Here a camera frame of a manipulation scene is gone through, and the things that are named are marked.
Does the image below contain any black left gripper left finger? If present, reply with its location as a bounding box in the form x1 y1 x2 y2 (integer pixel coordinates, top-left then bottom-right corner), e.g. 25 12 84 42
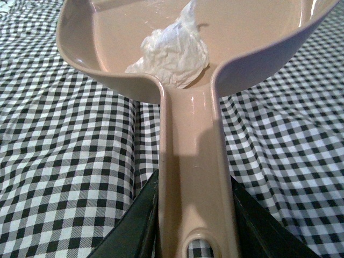
88 170 159 257

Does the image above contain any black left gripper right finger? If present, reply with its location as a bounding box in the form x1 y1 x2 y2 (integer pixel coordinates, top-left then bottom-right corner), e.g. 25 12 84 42
231 177 319 258

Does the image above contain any beige plastic dustpan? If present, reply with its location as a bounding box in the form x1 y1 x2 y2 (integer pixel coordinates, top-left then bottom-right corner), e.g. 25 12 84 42
56 1 337 257

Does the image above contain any white tissue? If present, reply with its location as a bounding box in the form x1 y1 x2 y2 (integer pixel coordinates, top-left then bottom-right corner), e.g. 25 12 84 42
125 1 210 89

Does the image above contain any black white checkered bedsheet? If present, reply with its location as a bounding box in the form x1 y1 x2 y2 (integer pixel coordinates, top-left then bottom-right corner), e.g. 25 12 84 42
1 1 343 257

